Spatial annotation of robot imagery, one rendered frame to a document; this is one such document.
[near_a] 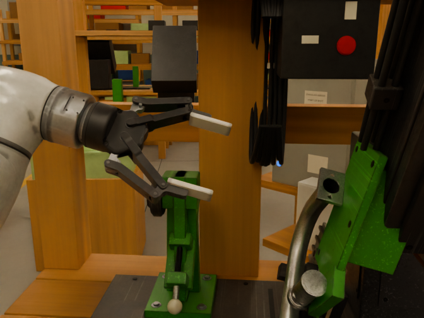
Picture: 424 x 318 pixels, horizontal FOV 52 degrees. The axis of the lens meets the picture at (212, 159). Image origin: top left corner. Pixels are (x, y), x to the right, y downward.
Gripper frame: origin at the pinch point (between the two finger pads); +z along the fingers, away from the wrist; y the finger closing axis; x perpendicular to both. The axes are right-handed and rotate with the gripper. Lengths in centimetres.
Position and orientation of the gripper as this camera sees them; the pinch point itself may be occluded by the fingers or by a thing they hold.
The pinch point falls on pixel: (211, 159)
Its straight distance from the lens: 68.8
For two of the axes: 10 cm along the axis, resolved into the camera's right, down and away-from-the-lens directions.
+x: -1.3, 4.7, 8.7
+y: 2.5, -8.4, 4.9
